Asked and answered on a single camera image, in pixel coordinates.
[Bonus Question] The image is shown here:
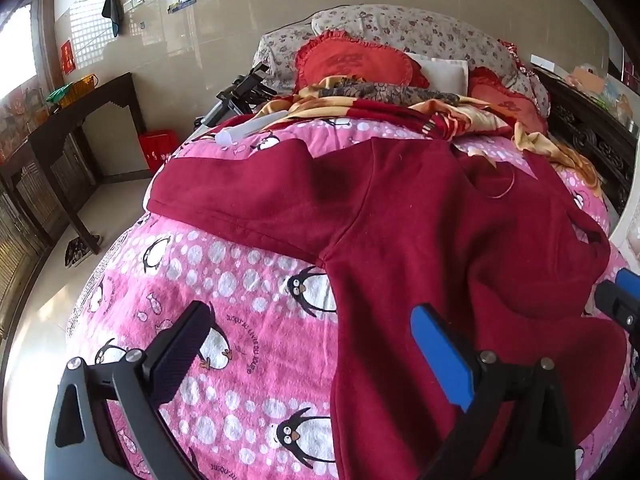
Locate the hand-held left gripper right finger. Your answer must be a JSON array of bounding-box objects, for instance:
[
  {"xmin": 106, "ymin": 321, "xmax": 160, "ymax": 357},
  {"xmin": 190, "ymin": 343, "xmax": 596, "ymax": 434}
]
[{"xmin": 410, "ymin": 303, "xmax": 577, "ymax": 480}]

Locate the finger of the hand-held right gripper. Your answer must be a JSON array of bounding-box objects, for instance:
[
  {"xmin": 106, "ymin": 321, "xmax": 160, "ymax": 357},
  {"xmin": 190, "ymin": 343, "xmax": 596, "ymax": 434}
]
[{"xmin": 594, "ymin": 267, "xmax": 640, "ymax": 346}]

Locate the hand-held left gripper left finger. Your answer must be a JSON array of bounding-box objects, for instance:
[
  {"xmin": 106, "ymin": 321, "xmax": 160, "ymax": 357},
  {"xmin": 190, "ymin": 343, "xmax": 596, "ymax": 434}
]
[{"xmin": 44, "ymin": 301, "xmax": 215, "ymax": 480}]

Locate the dark red sweater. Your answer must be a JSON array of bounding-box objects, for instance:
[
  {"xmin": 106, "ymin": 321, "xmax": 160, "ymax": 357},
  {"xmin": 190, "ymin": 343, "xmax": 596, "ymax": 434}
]
[{"xmin": 146, "ymin": 136, "xmax": 628, "ymax": 480}]

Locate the white furniture piece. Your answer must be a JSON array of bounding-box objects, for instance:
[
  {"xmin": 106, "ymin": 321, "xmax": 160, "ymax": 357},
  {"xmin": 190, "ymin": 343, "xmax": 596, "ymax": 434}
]
[{"xmin": 607, "ymin": 195, "xmax": 640, "ymax": 256}]

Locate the pink penguin print blanket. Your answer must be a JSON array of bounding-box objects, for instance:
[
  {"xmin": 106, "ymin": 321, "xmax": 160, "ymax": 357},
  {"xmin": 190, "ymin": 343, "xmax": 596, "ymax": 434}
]
[{"xmin": 65, "ymin": 115, "xmax": 633, "ymax": 480}]

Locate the pair of slippers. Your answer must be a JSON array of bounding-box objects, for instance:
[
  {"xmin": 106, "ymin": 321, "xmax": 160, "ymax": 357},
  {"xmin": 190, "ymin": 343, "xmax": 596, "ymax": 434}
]
[{"xmin": 65, "ymin": 235, "xmax": 101, "ymax": 267}]

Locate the dark carved headboard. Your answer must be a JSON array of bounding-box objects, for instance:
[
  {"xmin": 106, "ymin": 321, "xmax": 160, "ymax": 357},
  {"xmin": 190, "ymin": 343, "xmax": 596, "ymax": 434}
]
[{"xmin": 530, "ymin": 55, "xmax": 640, "ymax": 216}]

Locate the heap of pastel packets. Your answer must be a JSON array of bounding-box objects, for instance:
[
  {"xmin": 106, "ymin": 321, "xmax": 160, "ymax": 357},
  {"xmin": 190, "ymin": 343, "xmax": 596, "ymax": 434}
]
[{"xmin": 565, "ymin": 62, "xmax": 640, "ymax": 136}]

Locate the white tube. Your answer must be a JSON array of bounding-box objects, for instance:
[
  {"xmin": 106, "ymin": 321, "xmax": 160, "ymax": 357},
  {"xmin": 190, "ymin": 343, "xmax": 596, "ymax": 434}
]
[{"xmin": 216, "ymin": 110, "xmax": 290, "ymax": 147}]

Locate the small red heart pillow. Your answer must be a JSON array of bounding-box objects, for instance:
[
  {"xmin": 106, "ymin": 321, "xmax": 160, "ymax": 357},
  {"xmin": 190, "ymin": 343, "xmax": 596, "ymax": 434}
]
[{"xmin": 467, "ymin": 66, "xmax": 548, "ymax": 133}]

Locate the yellow red floral blanket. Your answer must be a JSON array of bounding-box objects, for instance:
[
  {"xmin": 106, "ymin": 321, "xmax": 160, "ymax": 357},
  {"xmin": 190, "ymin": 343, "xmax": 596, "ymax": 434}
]
[{"xmin": 257, "ymin": 76, "xmax": 603, "ymax": 196}]

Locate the dark wooden table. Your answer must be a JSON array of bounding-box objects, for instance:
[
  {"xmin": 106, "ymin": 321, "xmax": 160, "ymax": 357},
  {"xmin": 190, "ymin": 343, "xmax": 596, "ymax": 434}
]
[{"xmin": 0, "ymin": 72, "xmax": 146, "ymax": 256}]

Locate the brown patterned cloth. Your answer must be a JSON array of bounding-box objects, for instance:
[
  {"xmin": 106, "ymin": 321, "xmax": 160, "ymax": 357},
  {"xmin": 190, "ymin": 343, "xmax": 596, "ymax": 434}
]
[{"xmin": 315, "ymin": 77, "xmax": 461, "ymax": 107}]

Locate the black tripod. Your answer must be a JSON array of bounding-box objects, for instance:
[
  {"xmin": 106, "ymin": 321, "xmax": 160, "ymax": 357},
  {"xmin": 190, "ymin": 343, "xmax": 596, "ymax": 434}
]
[{"xmin": 192, "ymin": 62, "xmax": 278, "ymax": 133}]

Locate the yellow basket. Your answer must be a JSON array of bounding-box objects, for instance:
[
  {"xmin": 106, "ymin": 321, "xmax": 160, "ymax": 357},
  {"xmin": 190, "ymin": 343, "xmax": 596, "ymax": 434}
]
[{"xmin": 59, "ymin": 74, "xmax": 100, "ymax": 108}]

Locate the white pillow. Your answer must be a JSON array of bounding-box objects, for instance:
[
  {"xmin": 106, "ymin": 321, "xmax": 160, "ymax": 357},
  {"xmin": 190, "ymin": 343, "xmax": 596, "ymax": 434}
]
[{"xmin": 405, "ymin": 52, "xmax": 471, "ymax": 96}]

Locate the colourful printed box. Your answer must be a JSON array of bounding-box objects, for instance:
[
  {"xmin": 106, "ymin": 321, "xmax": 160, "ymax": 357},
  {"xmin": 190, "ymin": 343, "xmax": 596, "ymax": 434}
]
[{"xmin": 0, "ymin": 85, "xmax": 51, "ymax": 161}]

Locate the large red heart pillow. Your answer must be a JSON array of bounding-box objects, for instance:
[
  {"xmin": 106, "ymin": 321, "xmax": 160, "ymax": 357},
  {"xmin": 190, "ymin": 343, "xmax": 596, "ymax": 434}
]
[{"xmin": 294, "ymin": 30, "xmax": 431, "ymax": 93}]

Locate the floral print pillow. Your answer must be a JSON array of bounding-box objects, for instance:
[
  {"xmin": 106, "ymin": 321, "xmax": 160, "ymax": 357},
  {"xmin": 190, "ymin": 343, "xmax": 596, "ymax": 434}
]
[{"xmin": 252, "ymin": 4, "xmax": 551, "ymax": 116}]

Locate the window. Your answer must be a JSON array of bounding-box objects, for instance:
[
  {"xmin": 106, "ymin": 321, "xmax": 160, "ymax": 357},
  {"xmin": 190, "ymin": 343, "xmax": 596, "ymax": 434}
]
[{"xmin": 0, "ymin": 0, "xmax": 41, "ymax": 96}]

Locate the black hanging cloth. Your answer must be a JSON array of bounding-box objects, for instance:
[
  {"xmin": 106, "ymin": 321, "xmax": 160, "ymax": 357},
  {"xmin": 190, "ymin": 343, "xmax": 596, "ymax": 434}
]
[{"xmin": 101, "ymin": 0, "xmax": 122, "ymax": 37}]

